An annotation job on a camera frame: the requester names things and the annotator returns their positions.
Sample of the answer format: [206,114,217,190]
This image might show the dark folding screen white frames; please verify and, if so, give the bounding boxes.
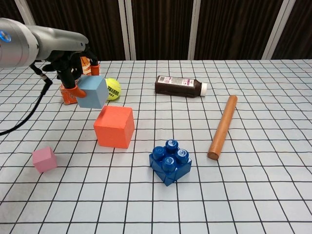
[0,0,312,61]

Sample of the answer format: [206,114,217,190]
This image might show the large orange-red cube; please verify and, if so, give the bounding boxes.
[93,105,136,150]

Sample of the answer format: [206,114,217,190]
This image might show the wooden cylinder rod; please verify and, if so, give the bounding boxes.
[207,95,238,161]

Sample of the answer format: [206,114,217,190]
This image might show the checkered tablecloth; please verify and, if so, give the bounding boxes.
[0,58,312,234]

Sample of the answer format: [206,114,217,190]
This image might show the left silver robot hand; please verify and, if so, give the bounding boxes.
[31,25,101,98]

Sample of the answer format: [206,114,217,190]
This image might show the medium light blue cube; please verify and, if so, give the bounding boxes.
[77,75,109,109]

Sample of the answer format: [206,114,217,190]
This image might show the brown bottle white cap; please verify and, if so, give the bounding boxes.
[154,75,208,98]

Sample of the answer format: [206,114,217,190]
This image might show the orange snack box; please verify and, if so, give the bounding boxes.
[59,56,93,106]

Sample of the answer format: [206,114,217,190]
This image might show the dark blue studded brick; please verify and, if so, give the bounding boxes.
[149,139,193,187]

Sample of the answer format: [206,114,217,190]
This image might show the small pink cube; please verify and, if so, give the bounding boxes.
[32,146,58,174]

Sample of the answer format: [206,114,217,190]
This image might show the yellow tennis ball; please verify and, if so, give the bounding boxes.
[105,78,122,101]

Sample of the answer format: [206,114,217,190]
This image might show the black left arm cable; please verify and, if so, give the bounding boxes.
[0,62,53,137]

